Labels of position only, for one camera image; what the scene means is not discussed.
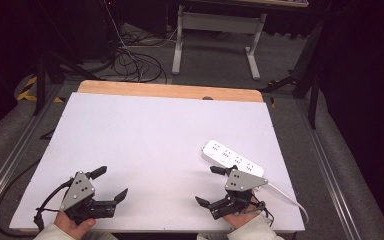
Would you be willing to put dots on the white power strip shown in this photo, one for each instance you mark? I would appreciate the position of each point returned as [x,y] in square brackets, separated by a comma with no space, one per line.
[232,157]

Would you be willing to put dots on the black metal stand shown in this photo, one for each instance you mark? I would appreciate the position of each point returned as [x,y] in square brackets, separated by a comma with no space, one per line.
[313,90]

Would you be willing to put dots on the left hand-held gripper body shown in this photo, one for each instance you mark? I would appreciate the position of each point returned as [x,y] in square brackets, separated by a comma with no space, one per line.
[78,190]

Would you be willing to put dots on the black tripod stand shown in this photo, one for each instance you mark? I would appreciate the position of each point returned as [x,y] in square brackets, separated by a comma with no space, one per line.
[40,83]

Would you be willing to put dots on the aluminium floor rail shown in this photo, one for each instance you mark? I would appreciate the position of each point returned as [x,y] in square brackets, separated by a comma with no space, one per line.
[330,173]
[16,150]

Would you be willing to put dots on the yellow black floor tape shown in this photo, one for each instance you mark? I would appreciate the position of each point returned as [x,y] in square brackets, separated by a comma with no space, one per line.
[27,90]

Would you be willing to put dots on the person's left hand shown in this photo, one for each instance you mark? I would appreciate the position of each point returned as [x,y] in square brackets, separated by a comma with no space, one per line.
[69,224]

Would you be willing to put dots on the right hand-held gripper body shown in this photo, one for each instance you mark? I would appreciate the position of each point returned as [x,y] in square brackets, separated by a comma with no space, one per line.
[243,181]

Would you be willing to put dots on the white board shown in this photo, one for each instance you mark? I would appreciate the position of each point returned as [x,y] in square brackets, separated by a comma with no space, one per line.
[153,143]

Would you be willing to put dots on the grey metal desk frame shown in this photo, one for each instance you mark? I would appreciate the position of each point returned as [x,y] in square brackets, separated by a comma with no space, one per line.
[213,22]

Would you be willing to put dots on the wooden table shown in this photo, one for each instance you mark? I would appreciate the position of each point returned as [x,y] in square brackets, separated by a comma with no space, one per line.
[166,90]

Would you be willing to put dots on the person's right hand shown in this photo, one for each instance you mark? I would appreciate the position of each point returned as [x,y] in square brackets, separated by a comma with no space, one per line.
[242,219]

